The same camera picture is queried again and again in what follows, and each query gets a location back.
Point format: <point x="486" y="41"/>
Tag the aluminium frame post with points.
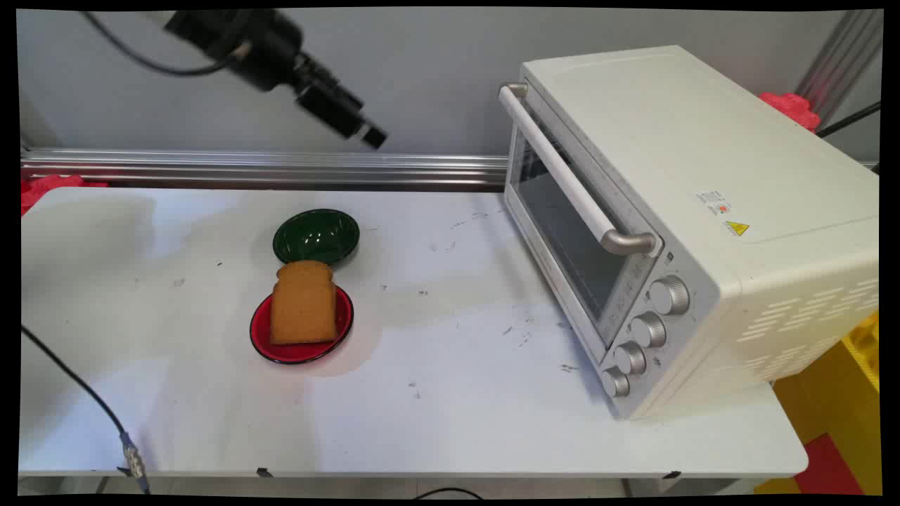
<point x="840" y="63"/>

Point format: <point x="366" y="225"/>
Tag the silver oven knob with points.
<point x="615" y="382"/>
<point x="669" y="295"/>
<point x="630" y="358"/>
<point x="647" y="329"/>

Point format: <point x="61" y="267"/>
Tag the brown toast slice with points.
<point x="304" y="306"/>

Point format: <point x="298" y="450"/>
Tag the dark green bowl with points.
<point x="316" y="235"/>

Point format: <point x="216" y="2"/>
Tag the aluminium frame rail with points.
<point x="140" y="169"/>

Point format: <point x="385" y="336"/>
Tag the red plate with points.
<point x="264" y="337"/>

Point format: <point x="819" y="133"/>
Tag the white toaster oven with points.
<point x="668" y="140"/>

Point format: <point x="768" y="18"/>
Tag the red plastic bracket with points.
<point x="791" y="109"/>
<point x="42" y="191"/>

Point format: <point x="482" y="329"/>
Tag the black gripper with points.
<point x="239" y="39"/>

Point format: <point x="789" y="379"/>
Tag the yellow foam mat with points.
<point x="823" y="400"/>

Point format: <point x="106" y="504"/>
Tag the red foam mat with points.
<point x="830" y="467"/>

